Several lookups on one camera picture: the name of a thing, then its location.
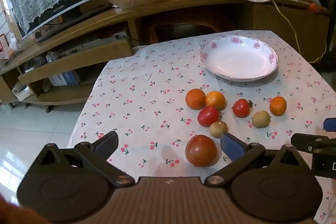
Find white floral plate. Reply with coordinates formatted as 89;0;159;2
198;35;279;82

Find wooden television stand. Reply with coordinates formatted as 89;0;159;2
0;0;331;112

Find white plastic box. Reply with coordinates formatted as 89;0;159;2
12;82;34;102

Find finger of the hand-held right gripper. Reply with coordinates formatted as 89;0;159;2
323;117;336;132
290;133;336;154

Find cherry print tablecloth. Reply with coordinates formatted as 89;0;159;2
67;30;336;224

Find blue and white box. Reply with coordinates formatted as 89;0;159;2
49;70;81;86

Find yellow cable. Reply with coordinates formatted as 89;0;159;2
180;0;328;64

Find large dark red tomato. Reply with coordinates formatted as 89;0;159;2
185;134;218;167

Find clear plastic bag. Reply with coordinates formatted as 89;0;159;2
24;51;57;73

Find small orange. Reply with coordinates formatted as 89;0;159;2
269;96;287;116
205;91;226;110
185;88;206;110

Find brown kiwi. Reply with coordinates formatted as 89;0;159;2
252;110;271;128
209;121;228;138

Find silver set-top device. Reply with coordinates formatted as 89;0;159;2
56;32;132;57

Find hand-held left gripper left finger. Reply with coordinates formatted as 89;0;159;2
34;131;135;186

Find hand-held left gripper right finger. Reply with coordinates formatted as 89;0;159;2
204;132;313;186

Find small red tomato with stem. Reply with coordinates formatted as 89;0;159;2
232;99;256;118

